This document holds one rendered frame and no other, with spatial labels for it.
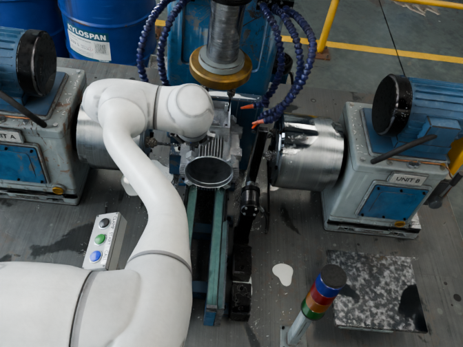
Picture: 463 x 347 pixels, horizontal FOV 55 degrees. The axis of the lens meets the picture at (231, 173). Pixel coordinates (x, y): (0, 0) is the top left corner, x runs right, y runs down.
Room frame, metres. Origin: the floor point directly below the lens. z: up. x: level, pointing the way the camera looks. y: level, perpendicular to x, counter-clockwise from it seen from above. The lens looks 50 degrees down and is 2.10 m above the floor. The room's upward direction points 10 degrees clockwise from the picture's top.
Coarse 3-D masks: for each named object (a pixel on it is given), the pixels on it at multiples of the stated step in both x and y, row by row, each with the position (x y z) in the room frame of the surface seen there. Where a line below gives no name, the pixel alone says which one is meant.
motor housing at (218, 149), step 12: (216, 144) 0.95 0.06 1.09; (228, 144) 0.98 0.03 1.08; (204, 156) 0.90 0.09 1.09; (216, 156) 0.90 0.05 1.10; (180, 168) 0.90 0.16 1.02; (192, 168) 0.95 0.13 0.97; (204, 168) 0.98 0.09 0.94; (216, 168) 0.98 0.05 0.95; (228, 168) 0.96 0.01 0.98; (192, 180) 0.90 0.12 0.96; (204, 180) 0.92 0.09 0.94; (216, 180) 0.93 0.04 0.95; (228, 180) 0.91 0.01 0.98
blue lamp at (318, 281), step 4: (320, 276) 0.50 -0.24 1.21; (316, 280) 0.50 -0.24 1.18; (320, 280) 0.49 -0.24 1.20; (316, 284) 0.50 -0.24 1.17; (320, 284) 0.49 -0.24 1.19; (324, 284) 0.48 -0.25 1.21; (316, 288) 0.49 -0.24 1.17; (320, 288) 0.48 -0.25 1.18; (324, 288) 0.48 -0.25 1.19; (328, 288) 0.47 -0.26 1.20; (332, 288) 0.47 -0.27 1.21; (336, 288) 0.47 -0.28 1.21; (340, 288) 0.48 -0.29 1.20; (320, 292) 0.48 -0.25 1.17; (324, 292) 0.48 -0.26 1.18; (328, 292) 0.47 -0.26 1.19; (332, 292) 0.47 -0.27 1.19; (336, 292) 0.48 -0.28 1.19; (328, 296) 0.47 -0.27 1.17; (332, 296) 0.47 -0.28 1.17
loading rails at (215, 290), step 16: (192, 192) 0.88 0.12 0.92; (224, 192) 0.91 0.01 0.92; (192, 208) 0.82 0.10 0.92; (224, 208) 0.84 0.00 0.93; (192, 224) 0.76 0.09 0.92; (208, 224) 0.82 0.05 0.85; (224, 224) 0.77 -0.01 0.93; (224, 240) 0.72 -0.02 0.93; (224, 256) 0.66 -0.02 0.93; (208, 272) 0.63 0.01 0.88; (224, 272) 0.61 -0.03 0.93; (192, 288) 0.58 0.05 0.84; (208, 288) 0.56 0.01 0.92; (224, 288) 0.56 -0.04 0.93; (208, 304) 0.51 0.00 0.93; (224, 304) 0.51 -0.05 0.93; (208, 320) 0.50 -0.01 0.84
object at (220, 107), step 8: (216, 104) 1.09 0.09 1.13; (224, 104) 1.10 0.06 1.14; (216, 112) 1.05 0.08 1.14; (224, 112) 1.08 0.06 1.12; (216, 120) 1.01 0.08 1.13; (224, 120) 1.04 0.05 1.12; (216, 128) 0.98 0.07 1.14; (224, 128) 0.98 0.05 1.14; (216, 136) 0.98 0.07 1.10; (224, 136) 0.98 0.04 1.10
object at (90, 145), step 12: (84, 120) 0.91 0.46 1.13; (84, 132) 0.89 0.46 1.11; (96, 132) 0.88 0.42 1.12; (144, 132) 0.93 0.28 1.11; (84, 144) 0.87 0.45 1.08; (96, 144) 0.86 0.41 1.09; (144, 144) 0.91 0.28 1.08; (156, 144) 0.94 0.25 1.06; (84, 156) 0.86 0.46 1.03; (96, 156) 0.85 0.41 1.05; (108, 156) 0.86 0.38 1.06; (108, 168) 0.87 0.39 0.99
